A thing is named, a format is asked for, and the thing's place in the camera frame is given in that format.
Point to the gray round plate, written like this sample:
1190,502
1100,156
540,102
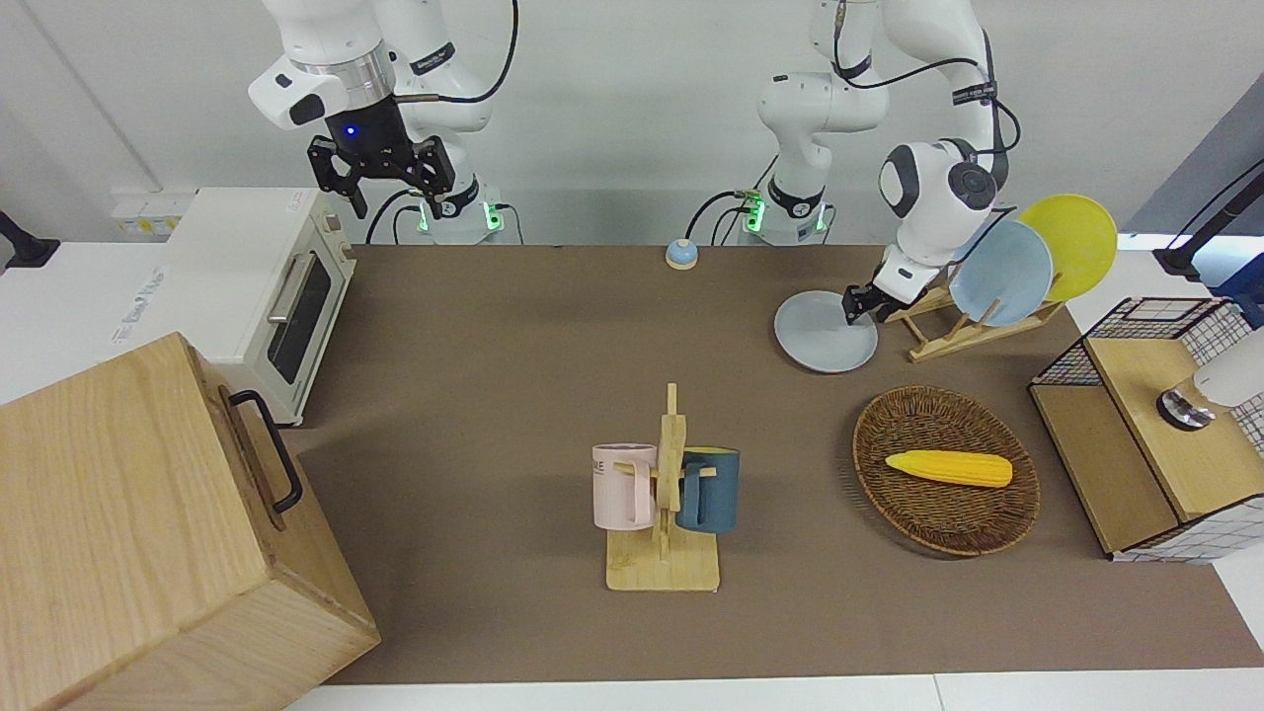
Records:
825,336

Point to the blue service bell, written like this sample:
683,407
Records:
682,256

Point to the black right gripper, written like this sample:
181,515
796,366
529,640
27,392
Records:
370,133

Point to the wooden cabinet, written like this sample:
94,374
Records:
128,533

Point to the dark teal mug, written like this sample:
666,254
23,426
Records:
716,494

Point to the black camera stand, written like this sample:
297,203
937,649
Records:
25,247
1185,259

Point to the yellow corn cob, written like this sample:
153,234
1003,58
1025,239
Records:
948,468

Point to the yellow plate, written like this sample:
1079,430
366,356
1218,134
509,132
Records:
1081,232

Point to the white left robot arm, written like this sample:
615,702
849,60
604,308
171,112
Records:
820,109

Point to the wooden mug tree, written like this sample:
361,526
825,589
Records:
662,568

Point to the brown wicker basket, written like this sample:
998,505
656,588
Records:
938,518

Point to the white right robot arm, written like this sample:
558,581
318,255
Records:
326,39

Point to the pink mug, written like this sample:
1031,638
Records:
617,489

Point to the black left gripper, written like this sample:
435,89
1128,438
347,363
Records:
879,294

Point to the light blue plate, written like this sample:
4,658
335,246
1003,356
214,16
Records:
1002,276

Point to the white and silver object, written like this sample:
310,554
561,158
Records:
1229,380

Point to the wooden plate rack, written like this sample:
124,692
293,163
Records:
973,339

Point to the white toaster oven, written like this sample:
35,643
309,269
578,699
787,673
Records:
237,276

